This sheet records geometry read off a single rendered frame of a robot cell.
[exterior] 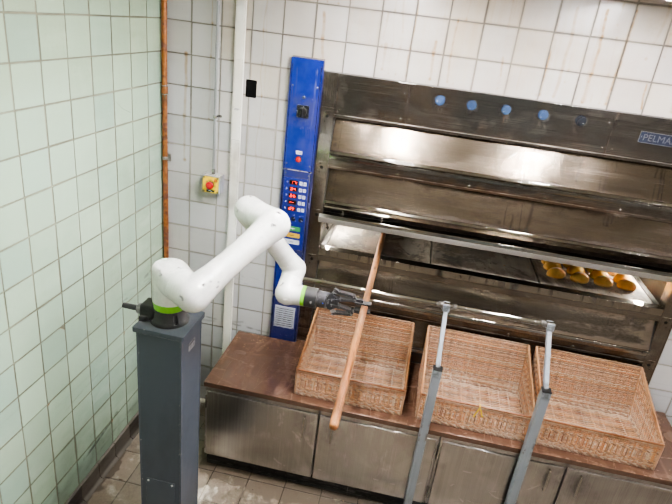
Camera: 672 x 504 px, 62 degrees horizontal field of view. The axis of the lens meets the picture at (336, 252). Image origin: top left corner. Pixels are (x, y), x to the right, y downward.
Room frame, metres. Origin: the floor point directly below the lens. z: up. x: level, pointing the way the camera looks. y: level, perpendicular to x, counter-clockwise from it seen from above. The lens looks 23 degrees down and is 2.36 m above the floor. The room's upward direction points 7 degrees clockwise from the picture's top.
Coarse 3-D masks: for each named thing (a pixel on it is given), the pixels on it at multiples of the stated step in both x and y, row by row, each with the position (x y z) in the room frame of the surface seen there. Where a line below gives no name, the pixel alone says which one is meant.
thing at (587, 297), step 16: (336, 256) 2.78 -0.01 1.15; (352, 256) 2.76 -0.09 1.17; (368, 256) 2.76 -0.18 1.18; (384, 256) 2.79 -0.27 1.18; (432, 272) 2.71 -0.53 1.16; (448, 272) 2.70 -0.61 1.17; (464, 272) 2.71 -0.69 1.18; (512, 288) 2.65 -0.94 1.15; (528, 288) 2.64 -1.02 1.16; (544, 288) 2.63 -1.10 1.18; (560, 288) 2.66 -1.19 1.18; (608, 304) 2.59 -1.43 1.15; (624, 304) 2.58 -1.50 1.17; (640, 304) 2.58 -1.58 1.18; (656, 304) 2.61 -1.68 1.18
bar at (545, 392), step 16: (352, 288) 2.39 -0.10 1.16; (432, 304) 2.34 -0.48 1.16; (448, 304) 2.33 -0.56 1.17; (512, 320) 2.29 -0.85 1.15; (528, 320) 2.28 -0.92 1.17; (544, 320) 2.29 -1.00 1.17; (544, 368) 2.14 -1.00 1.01; (432, 384) 2.10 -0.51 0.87; (544, 384) 2.08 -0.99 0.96; (432, 400) 2.10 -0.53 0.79; (544, 400) 2.04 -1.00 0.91; (528, 432) 2.06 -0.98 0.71; (416, 448) 2.11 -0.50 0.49; (528, 448) 2.04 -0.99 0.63; (416, 464) 2.10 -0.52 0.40; (416, 480) 2.10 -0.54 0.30; (512, 480) 2.06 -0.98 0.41; (512, 496) 2.04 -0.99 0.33
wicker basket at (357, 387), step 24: (312, 336) 2.64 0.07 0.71; (336, 336) 2.70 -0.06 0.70; (384, 336) 2.67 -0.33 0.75; (312, 360) 2.59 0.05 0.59; (336, 360) 2.62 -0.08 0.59; (360, 360) 2.64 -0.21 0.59; (384, 360) 2.63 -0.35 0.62; (408, 360) 2.41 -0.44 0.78; (312, 384) 2.28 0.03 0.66; (336, 384) 2.26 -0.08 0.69; (360, 384) 2.25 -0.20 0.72; (384, 384) 2.45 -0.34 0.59; (384, 408) 2.23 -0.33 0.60
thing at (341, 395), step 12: (372, 264) 2.62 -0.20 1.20; (372, 276) 2.46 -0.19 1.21; (360, 312) 2.09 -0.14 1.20; (360, 324) 1.99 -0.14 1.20; (360, 336) 1.92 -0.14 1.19; (348, 360) 1.72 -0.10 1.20; (348, 372) 1.65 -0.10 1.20; (348, 384) 1.59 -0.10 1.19; (336, 408) 1.45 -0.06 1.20; (336, 420) 1.39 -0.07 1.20
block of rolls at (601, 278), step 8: (544, 264) 2.90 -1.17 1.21; (552, 264) 2.88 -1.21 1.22; (560, 264) 2.89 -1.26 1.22; (552, 272) 2.79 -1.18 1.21; (560, 272) 2.78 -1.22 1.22; (568, 272) 2.87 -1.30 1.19; (576, 272) 2.78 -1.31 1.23; (584, 272) 2.86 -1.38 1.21; (592, 272) 2.85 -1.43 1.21; (600, 272) 2.84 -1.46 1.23; (608, 272) 2.93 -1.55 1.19; (576, 280) 2.75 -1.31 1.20; (584, 280) 2.75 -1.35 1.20; (600, 280) 2.75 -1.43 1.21; (608, 280) 2.75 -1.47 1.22; (616, 280) 2.82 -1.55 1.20; (624, 280) 2.76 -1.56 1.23; (624, 288) 2.74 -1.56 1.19; (632, 288) 2.73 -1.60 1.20
